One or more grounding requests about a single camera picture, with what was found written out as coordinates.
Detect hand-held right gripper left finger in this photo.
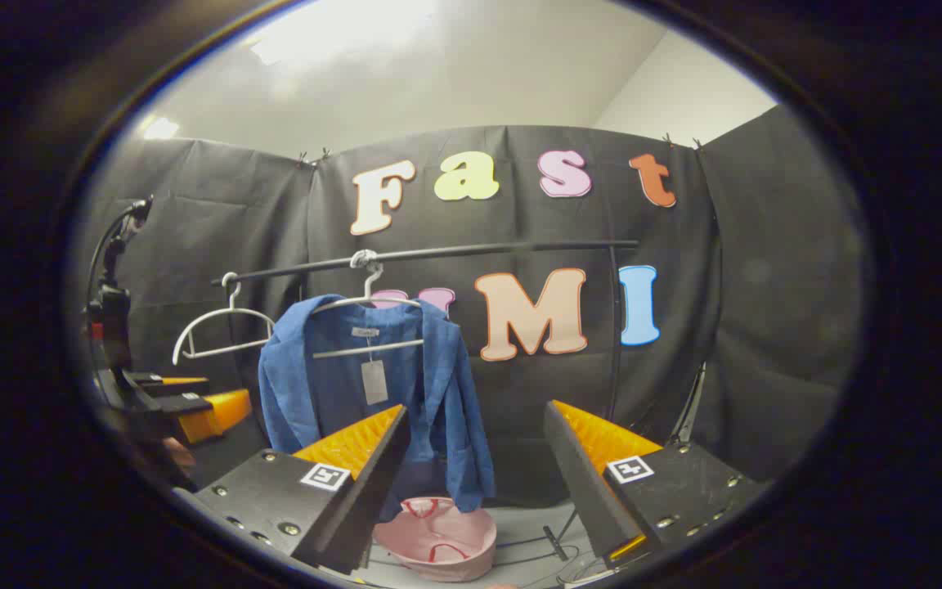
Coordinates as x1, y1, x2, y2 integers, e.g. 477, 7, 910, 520
193, 403, 412, 576

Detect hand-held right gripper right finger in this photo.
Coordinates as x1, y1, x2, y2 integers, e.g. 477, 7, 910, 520
543, 399, 770, 571

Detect pink laundry hamper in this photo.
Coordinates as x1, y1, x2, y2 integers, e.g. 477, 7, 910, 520
373, 495, 498, 583

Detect blue corduroy jacket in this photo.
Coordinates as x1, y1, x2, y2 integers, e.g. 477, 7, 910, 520
258, 294, 496, 524

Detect white clothes hanger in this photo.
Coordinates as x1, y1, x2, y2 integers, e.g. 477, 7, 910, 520
312, 250, 424, 361

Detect empty white hanger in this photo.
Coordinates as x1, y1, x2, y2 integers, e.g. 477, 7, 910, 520
172, 272, 277, 366

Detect black clothes rack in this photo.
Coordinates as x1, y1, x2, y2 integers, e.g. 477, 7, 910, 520
211, 240, 642, 426

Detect black stand leg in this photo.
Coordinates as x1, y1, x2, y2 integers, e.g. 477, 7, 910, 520
671, 364, 709, 447

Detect black floor cables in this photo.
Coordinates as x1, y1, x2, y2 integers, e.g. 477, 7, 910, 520
496, 507, 603, 583

